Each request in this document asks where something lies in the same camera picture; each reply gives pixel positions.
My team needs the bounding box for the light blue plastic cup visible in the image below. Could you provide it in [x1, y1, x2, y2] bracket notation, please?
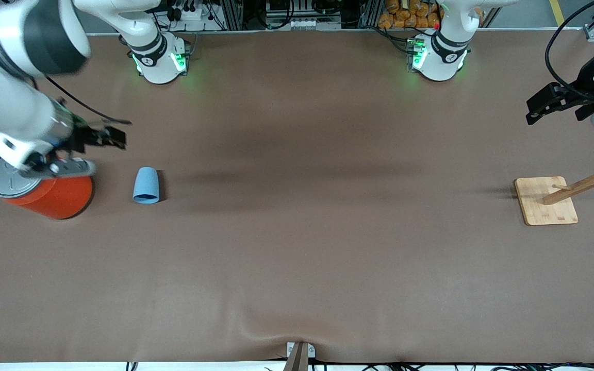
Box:
[132, 166, 160, 205]

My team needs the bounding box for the wooden cup rack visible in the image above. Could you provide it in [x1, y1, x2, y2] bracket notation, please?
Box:
[514, 142, 594, 226]

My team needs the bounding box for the orange can grey lid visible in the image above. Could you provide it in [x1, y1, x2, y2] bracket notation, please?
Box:
[0, 155, 94, 221]

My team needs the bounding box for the white power strip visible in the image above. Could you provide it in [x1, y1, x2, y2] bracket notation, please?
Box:
[171, 0, 216, 21]

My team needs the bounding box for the bag of orange snacks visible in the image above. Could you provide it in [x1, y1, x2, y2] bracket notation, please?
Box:
[378, 0, 441, 29]

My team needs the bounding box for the white terminal strip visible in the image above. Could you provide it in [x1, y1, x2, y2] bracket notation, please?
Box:
[288, 19, 342, 30]

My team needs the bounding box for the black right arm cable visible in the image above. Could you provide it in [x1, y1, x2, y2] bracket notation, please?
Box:
[31, 75, 133, 126]

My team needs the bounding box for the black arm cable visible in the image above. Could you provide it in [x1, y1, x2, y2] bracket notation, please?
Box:
[544, 0, 594, 101]
[31, 75, 133, 126]

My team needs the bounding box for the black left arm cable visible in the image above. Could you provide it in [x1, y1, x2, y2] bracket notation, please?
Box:
[544, 0, 594, 101]

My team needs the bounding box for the metal bracket with brown pole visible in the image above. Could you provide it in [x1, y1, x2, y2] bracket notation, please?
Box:
[283, 341, 317, 371]

